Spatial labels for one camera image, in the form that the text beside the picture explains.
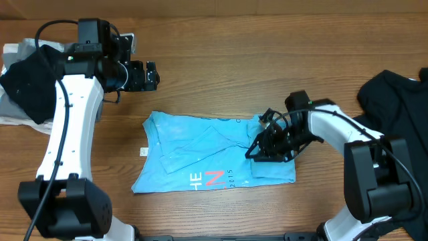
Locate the folded black shirt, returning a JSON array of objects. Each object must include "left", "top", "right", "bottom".
[{"left": 1, "top": 52, "right": 56, "bottom": 124}]

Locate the light blue printed t-shirt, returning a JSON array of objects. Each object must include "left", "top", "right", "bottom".
[{"left": 131, "top": 111, "right": 296, "bottom": 193}]

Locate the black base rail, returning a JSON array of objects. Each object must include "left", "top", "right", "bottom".
[{"left": 138, "top": 232, "right": 323, "bottom": 241}]

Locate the folded grey shirt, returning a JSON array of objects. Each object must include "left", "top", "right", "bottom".
[{"left": 1, "top": 39, "right": 56, "bottom": 122}]

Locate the black t-shirt under blue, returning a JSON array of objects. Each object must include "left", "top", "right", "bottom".
[{"left": 352, "top": 68, "right": 428, "bottom": 241}]

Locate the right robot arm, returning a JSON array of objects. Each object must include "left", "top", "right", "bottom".
[{"left": 245, "top": 90, "right": 425, "bottom": 241}]

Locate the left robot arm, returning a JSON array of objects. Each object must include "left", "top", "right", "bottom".
[{"left": 18, "top": 18, "right": 160, "bottom": 241}]

